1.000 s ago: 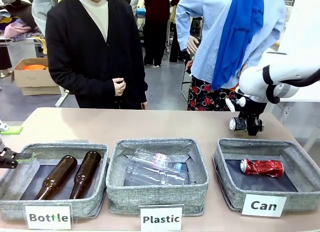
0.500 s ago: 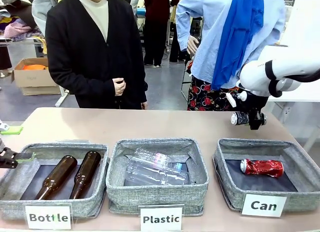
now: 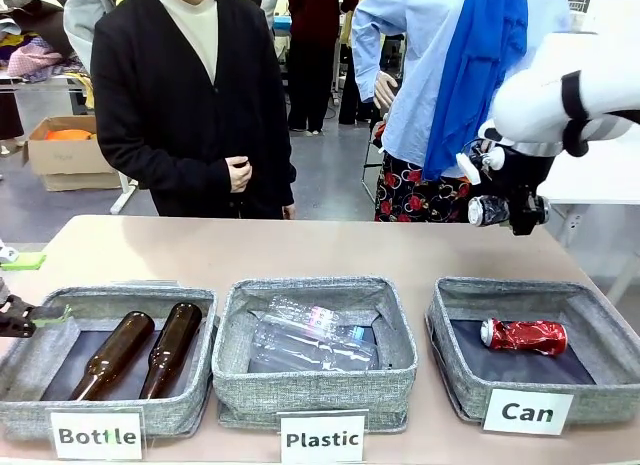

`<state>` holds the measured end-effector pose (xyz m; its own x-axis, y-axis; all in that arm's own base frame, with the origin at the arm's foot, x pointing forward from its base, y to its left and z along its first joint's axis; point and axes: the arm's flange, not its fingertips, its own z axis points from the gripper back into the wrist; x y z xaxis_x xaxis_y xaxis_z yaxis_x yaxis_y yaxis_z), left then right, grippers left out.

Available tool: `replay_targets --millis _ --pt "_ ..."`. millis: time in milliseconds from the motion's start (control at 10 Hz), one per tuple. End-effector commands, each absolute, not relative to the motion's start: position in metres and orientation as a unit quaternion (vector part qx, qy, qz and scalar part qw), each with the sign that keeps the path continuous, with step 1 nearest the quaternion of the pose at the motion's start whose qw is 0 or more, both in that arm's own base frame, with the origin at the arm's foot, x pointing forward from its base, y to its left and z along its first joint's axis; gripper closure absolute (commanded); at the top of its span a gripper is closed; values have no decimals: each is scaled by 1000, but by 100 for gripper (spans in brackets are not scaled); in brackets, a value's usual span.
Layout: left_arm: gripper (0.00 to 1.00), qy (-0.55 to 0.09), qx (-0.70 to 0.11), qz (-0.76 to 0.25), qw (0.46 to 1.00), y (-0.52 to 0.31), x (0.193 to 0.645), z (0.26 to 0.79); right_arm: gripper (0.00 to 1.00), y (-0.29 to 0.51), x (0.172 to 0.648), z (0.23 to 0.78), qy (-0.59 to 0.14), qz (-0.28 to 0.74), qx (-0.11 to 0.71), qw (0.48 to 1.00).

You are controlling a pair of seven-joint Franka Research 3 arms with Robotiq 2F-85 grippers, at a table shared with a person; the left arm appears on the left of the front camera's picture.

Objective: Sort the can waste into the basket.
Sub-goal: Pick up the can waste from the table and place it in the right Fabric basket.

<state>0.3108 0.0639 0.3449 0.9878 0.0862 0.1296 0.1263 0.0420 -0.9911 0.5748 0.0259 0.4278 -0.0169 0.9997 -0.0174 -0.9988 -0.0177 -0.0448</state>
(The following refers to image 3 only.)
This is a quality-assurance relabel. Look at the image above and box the white Plastic label sign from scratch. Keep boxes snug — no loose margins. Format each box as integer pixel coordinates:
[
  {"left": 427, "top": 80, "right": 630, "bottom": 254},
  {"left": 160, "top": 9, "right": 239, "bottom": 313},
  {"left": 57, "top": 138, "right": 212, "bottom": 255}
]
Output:
[{"left": 277, "top": 409, "right": 369, "bottom": 465}]

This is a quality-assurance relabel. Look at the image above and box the grey fabric basket bottle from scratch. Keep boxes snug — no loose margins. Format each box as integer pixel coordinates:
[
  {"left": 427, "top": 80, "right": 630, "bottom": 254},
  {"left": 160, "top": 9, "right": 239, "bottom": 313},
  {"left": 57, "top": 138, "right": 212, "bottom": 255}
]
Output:
[{"left": 0, "top": 283, "right": 220, "bottom": 439}]

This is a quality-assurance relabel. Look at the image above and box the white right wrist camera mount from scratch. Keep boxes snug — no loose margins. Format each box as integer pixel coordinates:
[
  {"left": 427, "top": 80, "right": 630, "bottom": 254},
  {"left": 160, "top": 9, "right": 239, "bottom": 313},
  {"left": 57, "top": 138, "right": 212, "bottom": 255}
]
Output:
[{"left": 456, "top": 148, "right": 505, "bottom": 185}]

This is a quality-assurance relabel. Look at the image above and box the orange cloth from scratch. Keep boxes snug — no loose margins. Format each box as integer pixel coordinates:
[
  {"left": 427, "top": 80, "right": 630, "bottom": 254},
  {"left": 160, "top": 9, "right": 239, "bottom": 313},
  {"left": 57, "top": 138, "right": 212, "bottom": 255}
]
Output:
[{"left": 44, "top": 128, "right": 95, "bottom": 142}]

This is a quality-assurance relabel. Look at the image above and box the crushed black can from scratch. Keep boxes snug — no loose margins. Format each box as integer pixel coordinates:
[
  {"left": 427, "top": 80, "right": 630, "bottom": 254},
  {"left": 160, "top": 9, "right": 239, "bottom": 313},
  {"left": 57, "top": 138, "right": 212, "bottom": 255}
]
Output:
[{"left": 467, "top": 194, "right": 552, "bottom": 228}]

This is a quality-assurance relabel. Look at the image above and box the clear plastic bottle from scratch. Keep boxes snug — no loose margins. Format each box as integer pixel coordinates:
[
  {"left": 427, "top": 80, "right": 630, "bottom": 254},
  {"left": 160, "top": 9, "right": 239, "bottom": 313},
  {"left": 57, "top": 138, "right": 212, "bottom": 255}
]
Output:
[{"left": 248, "top": 293, "right": 382, "bottom": 372}]

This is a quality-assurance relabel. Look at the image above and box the light blue mannequin shirt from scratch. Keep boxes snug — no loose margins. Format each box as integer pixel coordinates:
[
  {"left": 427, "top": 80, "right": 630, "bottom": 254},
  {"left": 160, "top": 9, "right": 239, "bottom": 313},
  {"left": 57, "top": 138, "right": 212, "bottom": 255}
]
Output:
[{"left": 350, "top": 0, "right": 573, "bottom": 180}]

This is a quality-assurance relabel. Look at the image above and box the person in black cardigan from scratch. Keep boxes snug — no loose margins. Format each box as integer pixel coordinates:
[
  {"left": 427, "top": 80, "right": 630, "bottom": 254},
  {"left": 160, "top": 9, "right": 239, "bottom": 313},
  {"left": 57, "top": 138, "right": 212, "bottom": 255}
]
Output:
[{"left": 89, "top": 0, "right": 298, "bottom": 221}]

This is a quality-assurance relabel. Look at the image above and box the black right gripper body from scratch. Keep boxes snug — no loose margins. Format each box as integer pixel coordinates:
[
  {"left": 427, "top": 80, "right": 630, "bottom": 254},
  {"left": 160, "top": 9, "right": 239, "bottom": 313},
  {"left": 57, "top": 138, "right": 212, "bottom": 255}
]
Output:
[{"left": 491, "top": 145, "right": 557, "bottom": 202}]

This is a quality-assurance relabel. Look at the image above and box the brown glass bottle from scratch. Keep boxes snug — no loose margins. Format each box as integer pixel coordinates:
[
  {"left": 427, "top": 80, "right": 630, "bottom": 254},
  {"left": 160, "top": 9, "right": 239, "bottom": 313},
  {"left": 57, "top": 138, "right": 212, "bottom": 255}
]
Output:
[
  {"left": 138, "top": 301, "right": 204, "bottom": 401},
  {"left": 69, "top": 310, "right": 157, "bottom": 403}
]

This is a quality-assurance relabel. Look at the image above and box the clear plastic wrap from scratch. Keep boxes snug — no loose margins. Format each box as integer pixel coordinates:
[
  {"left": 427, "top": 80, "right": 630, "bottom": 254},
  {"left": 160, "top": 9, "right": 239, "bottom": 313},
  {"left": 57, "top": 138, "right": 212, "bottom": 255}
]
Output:
[{"left": 272, "top": 294, "right": 369, "bottom": 339}]

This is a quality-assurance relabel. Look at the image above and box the person's left hand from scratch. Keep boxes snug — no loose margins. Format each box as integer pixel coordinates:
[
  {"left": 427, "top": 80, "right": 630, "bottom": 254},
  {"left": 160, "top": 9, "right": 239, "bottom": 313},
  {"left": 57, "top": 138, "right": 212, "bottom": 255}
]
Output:
[{"left": 227, "top": 156, "right": 255, "bottom": 195}]

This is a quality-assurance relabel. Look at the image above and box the person in grey jacket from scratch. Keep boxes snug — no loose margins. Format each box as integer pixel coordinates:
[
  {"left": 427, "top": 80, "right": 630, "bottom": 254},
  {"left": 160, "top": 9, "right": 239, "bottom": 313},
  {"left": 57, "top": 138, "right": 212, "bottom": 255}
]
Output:
[{"left": 62, "top": 0, "right": 122, "bottom": 75}]

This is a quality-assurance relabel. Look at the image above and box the cardboard box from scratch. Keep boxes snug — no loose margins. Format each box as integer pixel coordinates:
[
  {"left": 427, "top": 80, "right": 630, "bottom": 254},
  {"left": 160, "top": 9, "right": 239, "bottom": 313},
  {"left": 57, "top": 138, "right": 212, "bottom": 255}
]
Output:
[{"left": 21, "top": 115, "right": 124, "bottom": 193}]

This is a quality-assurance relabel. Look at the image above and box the white Can label sign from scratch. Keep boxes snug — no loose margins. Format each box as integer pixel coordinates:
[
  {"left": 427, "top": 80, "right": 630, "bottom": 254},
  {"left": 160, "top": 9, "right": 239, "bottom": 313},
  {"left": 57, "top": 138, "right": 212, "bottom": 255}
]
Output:
[{"left": 481, "top": 388, "right": 575, "bottom": 437}]

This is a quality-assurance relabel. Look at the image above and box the white Bottle label sign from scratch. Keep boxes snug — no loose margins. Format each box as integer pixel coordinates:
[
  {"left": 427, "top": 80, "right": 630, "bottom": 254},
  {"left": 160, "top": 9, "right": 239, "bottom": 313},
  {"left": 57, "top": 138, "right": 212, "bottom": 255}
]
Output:
[{"left": 49, "top": 406, "right": 145, "bottom": 462}]

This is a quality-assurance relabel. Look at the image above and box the grey fabric basket plastic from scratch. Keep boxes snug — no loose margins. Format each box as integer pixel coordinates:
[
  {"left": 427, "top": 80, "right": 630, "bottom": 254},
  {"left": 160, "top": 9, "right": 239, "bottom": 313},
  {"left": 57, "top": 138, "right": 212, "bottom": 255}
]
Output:
[{"left": 211, "top": 276, "right": 419, "bottom": 434}]

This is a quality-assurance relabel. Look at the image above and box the crushed red can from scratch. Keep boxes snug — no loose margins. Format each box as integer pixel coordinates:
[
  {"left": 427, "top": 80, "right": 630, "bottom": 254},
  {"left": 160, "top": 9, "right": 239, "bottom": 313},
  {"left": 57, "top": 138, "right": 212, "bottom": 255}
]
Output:
[{"left": 479, "top": 317, "right": 569, "bottom": 358}]

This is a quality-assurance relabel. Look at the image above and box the mannequin right hand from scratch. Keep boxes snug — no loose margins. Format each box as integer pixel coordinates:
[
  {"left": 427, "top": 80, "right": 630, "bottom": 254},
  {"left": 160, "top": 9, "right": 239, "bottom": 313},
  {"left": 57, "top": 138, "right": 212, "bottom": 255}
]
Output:
[{"left": 372, "top": 70, "right": 399, "bottom": 111}]

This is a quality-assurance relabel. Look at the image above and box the person in dark red top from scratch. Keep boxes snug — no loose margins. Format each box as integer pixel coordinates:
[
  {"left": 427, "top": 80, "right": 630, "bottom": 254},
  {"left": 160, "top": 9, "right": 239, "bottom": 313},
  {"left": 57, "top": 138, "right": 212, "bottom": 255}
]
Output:
[{"left": 285, "top": 0, "right": 362, "bottom": 137}]

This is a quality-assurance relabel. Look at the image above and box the black floral skirt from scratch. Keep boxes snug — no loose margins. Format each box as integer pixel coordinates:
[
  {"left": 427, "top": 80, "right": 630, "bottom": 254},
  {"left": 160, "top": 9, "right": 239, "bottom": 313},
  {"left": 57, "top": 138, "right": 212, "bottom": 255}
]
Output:
[{"left": 373, "top": 151, "right": 479, "bottom": 223}]

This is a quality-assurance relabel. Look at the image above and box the grey fabric basket can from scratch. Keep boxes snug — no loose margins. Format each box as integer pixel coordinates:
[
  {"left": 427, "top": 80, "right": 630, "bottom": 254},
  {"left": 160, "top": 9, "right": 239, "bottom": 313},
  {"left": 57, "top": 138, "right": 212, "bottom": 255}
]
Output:
[{"left": 424, "top": 276, "right": 640, "bottom": 427}]

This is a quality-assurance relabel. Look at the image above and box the blue scarf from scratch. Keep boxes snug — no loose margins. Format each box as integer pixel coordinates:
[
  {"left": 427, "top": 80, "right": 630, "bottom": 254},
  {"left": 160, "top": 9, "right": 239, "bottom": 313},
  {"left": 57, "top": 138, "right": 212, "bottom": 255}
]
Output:
[{"left": 421, "top": 0, "right": 530, "bottom": 183}]

